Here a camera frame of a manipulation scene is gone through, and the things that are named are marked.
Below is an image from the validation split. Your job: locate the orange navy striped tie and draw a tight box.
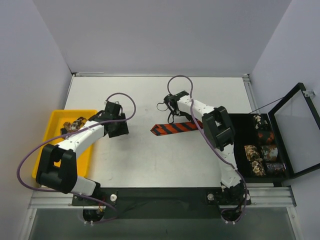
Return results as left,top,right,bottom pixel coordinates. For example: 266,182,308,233
150,122,198,136

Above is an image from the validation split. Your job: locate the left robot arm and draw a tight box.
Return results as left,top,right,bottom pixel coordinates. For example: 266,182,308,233
35,101,129,206

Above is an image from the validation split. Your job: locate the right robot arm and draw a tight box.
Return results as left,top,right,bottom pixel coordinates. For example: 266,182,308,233
164,91,243,205

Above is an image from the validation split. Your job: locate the brown floral tie in tray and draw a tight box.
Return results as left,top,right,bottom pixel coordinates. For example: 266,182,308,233
60,116,87,135

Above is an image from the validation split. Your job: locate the yellow plastic tray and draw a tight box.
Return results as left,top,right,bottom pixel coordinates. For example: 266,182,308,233
42,109,98,177

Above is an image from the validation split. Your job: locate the black tie storage box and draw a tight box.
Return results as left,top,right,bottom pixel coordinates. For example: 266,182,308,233
230,113,295,183

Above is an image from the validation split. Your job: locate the brown floral rolled tie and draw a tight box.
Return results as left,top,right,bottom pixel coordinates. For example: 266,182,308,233
244,145,266,177

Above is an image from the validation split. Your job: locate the blue orange rolled tie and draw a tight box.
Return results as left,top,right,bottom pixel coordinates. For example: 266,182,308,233
260,144,278,162

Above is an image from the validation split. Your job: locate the dark rolled tie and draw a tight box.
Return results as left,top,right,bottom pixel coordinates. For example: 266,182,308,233
265,162,285,175

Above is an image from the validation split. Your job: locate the black framed glass box lid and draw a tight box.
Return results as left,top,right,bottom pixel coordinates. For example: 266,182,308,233
268,82,320,179

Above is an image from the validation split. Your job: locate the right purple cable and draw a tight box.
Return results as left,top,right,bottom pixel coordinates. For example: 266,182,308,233
166,74,250,223

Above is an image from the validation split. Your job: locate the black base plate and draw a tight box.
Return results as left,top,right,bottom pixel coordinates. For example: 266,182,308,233
71,187,252,222

